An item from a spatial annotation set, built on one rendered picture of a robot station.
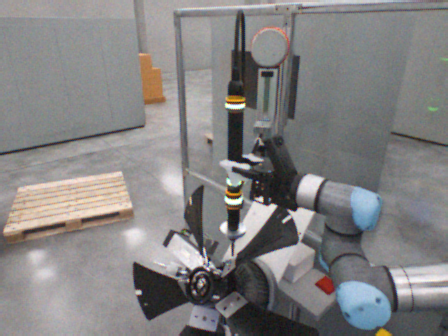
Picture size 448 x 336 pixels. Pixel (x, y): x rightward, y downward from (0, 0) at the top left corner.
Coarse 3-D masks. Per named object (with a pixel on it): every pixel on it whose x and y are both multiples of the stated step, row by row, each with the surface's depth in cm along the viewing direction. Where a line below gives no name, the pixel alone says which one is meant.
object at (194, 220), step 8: (200, 192) 117; (192, 200) 122; (200, 200) 115; (192, 208) 122; (200, 208) 114; (184, 216) 131; (192, 216) 121; (200, 216) 113; (192, 224) 123; (200, 224) 112; (192, 232) 125; (200, 232) 112; (200, 240) 111; (200, 248) 111
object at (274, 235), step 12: (264, 228) 106; (276, 228) 99; (288, 228) 95; (252, 240) 106; (264, 240) 98; (276, 240) 94; (288, 240) 91; (240, 252) 106; (252, 252) 98; (264, 252) 94
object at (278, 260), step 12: (252, 204) 135; (252, 216) 132; (264, 216) 129; (300, 216) 120; (312, 216) 118; (252, 228) 130; (300, 228) 118; (240, 240) 131; (300, 240) 117; (228, 252) 132; (276, 252) 120; (288, 252) 117; (276, 264) 118; (276, 276) 116
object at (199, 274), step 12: (192, 276) 104; (204, 276) 101; (216, 276) 100; (192, 288) 102; (204, 288) 100; (216, 288) 98; (228, 288) 104; (192, 300) 100; (204, 300) 97; (216, 300) 99
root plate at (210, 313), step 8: (192, 312) 102; (200, 312) 102; (208, 312) 103; (216, 312) 103; (192, 320) 101; (200, 320) 102; (208, 320) 102; (216, 320) 103; (200, 328) 101; (208, 328) 102
